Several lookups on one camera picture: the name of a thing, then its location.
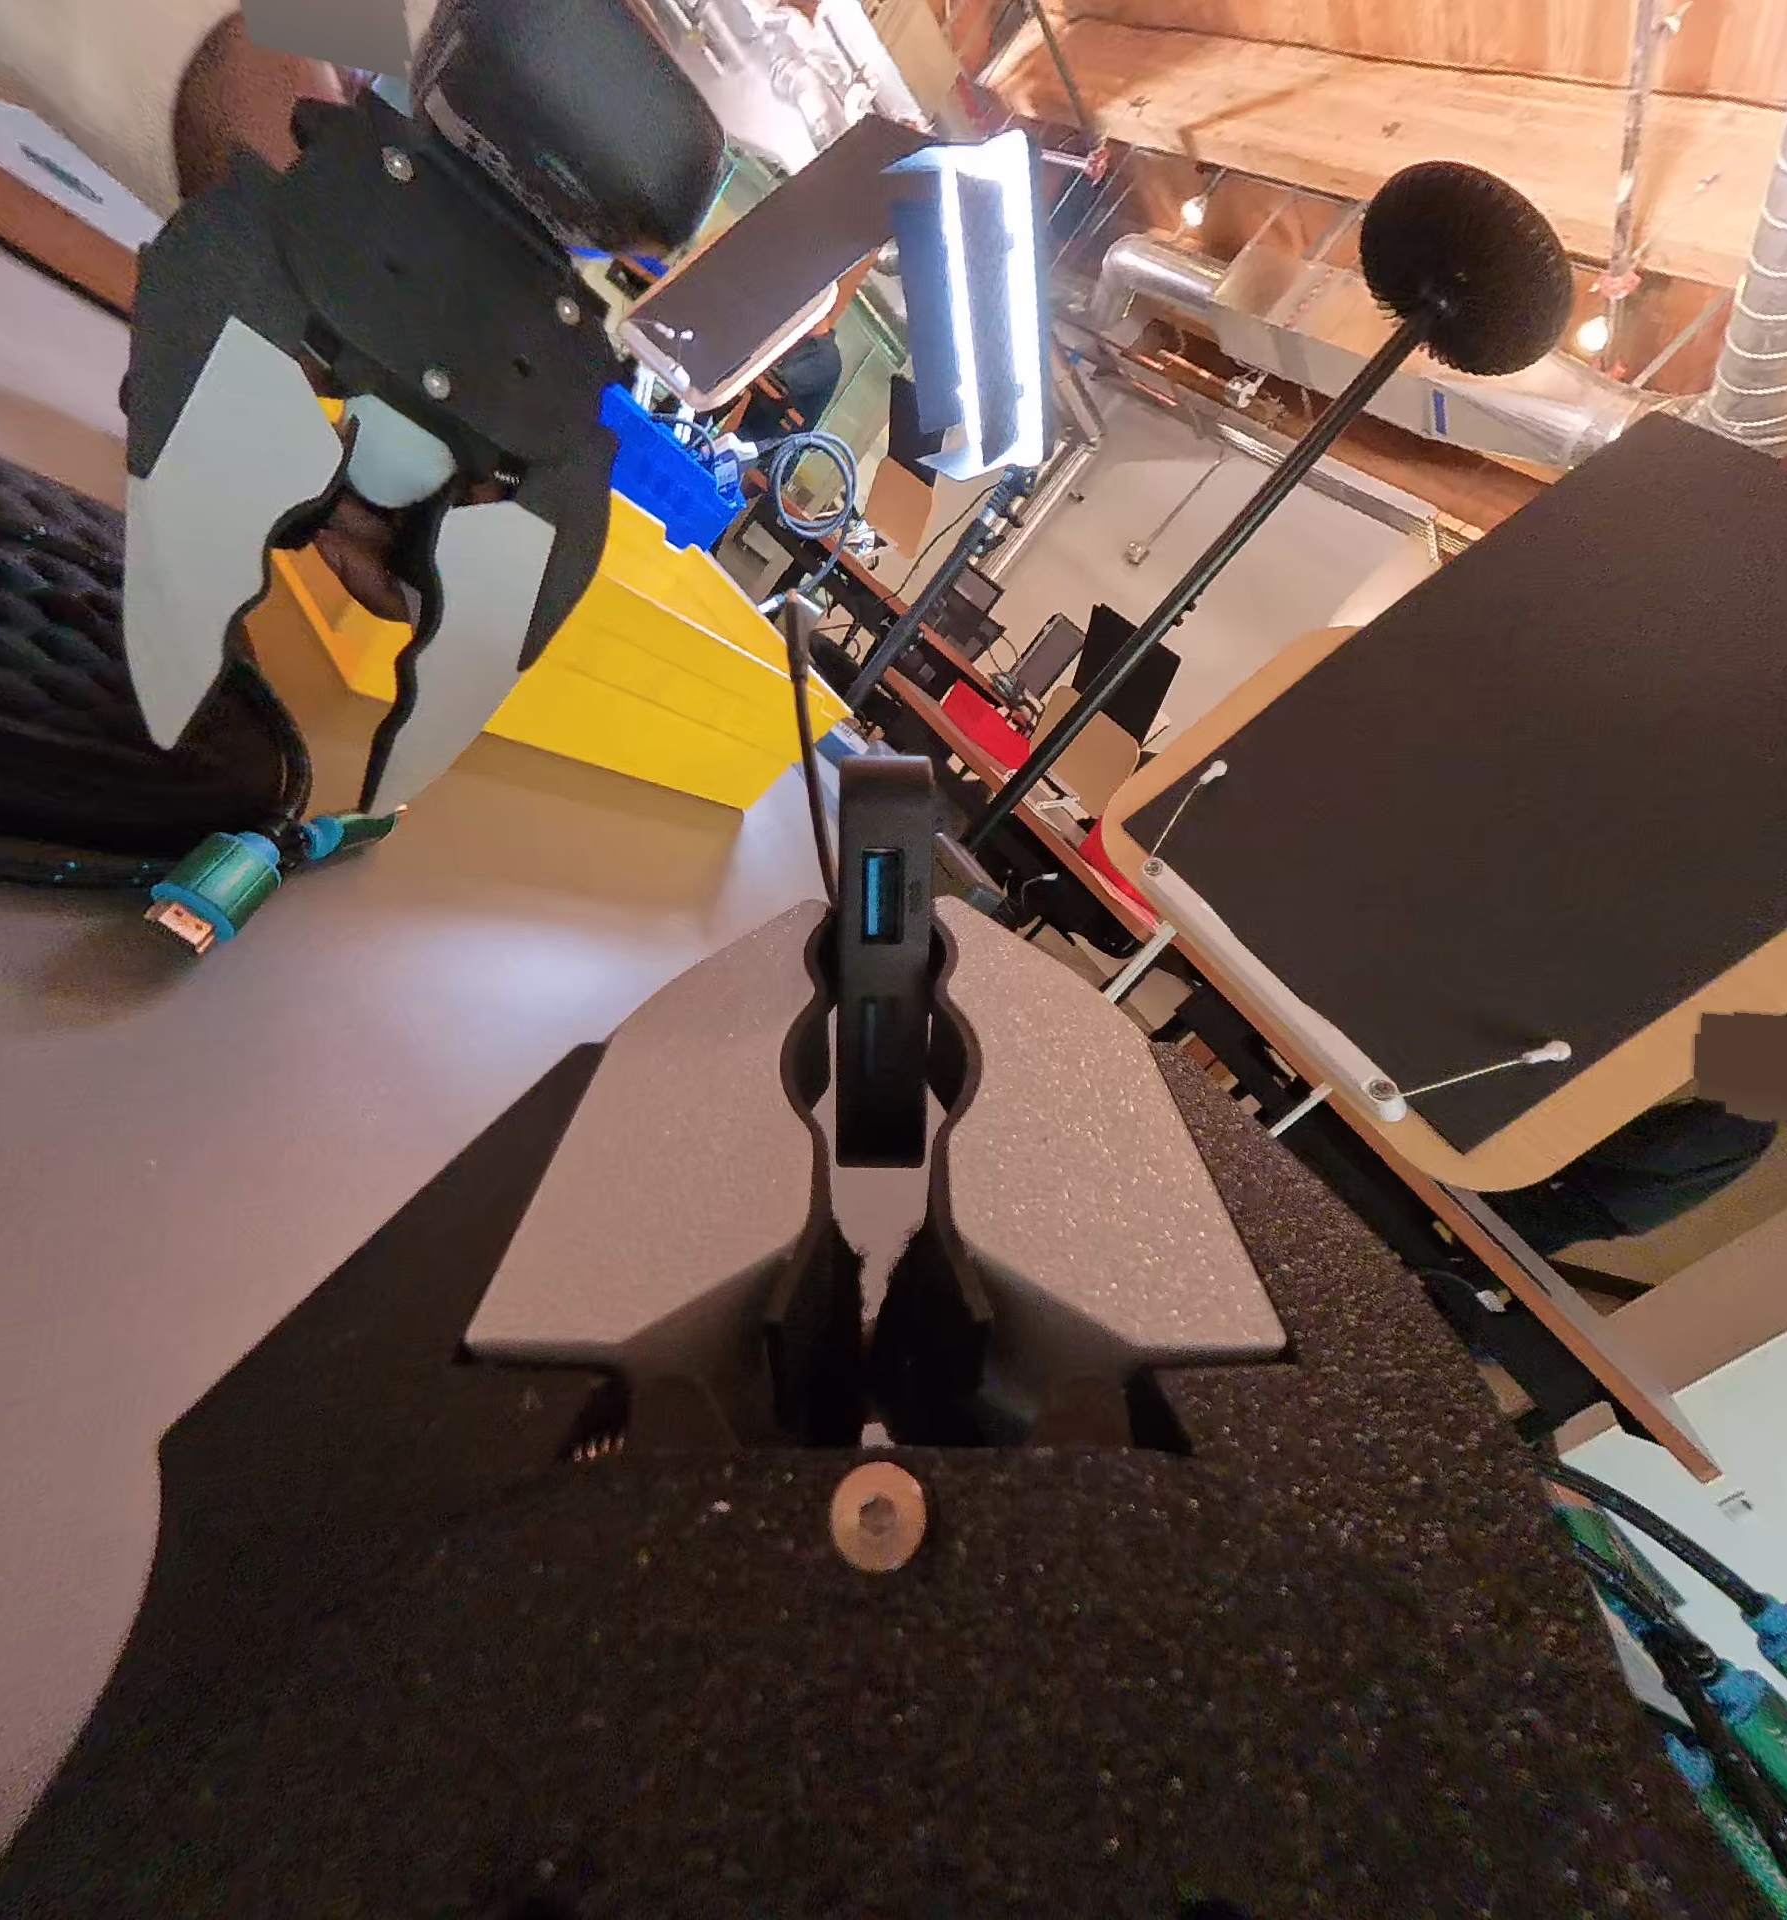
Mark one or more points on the red plastic bin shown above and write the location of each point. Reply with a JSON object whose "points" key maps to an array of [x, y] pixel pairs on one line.
{"points": [[1119, 888], [992, 726]]}

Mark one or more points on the person's left forearm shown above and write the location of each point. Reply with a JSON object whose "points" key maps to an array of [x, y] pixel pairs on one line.
{"points": [[82, 58]]}

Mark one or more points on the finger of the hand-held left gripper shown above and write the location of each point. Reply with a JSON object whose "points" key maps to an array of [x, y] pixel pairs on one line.
{"points": [[212, 512], [488, 615]]}

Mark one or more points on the white framed black board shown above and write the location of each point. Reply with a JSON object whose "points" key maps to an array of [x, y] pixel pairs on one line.
{"points": [[774, 255], [1507, 750]]}

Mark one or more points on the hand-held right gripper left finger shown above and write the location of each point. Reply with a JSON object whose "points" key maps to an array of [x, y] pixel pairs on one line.
{"points": [[653, 1187]]}

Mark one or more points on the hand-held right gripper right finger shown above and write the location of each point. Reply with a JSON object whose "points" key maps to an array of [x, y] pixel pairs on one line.
{"points": [[1090, 1187]]}

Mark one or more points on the black tripod pole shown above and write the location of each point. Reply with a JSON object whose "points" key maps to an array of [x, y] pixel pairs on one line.
{"points": [[1464, 262], [941, 587]]}

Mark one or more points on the green HDMI plug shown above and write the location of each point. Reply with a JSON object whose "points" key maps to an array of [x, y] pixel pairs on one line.
{"points": [[227, 886]]}

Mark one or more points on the bright lamp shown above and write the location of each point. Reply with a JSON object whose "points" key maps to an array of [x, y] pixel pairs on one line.
{"points": [[970, 303]]}

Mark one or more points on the blue plastic bin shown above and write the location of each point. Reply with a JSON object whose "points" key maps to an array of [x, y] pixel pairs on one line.
{"points": [[663, 480]]}

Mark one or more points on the person's left hand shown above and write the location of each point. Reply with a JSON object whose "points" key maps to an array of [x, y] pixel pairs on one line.
{"points": [[235, 122]]}

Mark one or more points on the black USB hub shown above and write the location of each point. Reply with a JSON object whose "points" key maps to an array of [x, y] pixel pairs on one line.
{"points": [[886, 811]]}

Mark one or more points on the yellow plastic bin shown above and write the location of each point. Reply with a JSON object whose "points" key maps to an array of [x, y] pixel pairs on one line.
{"points": [[653, 675]]}

